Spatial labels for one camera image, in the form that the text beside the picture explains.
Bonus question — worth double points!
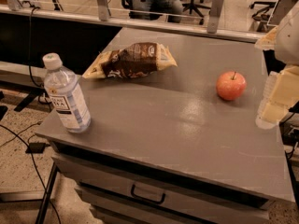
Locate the metal railing post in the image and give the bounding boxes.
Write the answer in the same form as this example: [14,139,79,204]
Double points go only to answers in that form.
[96,0,110,21]
[206,0,224,34]

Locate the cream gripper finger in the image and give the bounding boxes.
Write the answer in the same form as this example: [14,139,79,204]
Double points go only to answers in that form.
[255,64,299,129]
[254,26,278,50]

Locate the black drawer handle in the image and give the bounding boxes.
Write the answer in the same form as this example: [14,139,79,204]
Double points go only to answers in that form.
[130,184,166,205]

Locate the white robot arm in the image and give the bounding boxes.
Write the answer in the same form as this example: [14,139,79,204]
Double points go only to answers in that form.
[255,0,299,129]

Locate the grey drawer cabinet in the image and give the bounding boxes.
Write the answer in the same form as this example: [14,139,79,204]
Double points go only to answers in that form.
[38,28,294,224]

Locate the red apple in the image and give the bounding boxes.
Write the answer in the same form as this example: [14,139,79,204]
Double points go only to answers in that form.
[216,71,247,101]

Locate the brown chip bag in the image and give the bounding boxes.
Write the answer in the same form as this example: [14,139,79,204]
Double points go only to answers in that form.
[82,42,177,79]

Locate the black power adapter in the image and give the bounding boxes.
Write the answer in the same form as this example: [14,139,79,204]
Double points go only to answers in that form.
[26,142,49,154]

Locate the clear plastic water bottle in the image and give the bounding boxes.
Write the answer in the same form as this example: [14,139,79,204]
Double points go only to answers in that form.
[42,53,91,133]

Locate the seated person in jeans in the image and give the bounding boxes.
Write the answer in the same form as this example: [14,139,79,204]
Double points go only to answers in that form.
[131,0,183,23]

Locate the metal railing post right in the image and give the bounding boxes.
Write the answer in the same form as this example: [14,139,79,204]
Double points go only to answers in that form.
[206,0,224,34]

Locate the black floor cable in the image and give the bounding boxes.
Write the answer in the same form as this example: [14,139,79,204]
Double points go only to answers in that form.
[0,119,62,224]

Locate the metal railing post left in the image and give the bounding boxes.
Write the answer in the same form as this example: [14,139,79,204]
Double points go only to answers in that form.
[96,0,110,21]

